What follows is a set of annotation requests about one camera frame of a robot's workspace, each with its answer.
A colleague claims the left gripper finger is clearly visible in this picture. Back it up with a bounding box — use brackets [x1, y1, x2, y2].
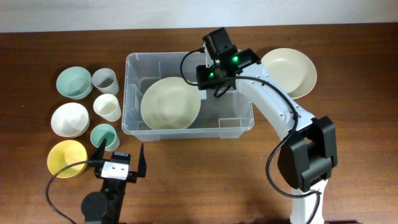
[90, 139, 107, 161]
[137, 143, 147, 178]

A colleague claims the beige plate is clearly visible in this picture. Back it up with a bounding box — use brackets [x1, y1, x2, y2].
[261, 48, 317, 99]
[141, 77, 201, 130]

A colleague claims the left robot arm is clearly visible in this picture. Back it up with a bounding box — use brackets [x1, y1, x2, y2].
[81, 139, 147, 224]

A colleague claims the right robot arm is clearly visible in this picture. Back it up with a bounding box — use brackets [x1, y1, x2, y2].
[196, 27, 338, 223]

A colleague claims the white label in container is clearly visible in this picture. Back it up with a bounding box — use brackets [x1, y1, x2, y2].
[200, 90, 207, 100]

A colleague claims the clear plastic storage container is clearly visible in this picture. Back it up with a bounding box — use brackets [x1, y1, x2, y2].
[121, 52, 254, 141]

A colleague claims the green cup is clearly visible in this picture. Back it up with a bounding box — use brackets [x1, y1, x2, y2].
[90, 124, 120, 152]

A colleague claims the yellow bowl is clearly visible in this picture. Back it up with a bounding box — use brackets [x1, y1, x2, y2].
[47, 140, 88, 179]

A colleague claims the white bowl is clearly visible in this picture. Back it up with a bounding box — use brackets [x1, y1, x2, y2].
[51, 103, 90, 138]

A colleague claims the cream cup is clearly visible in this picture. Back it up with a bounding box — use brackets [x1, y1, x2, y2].
[93, 94, 122, 122]

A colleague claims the grey cup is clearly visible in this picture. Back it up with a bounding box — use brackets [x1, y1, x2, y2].
[92, 68, 119, 95]

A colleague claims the green bowl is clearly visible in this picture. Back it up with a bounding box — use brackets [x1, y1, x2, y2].
[56, 67, 93, 100]

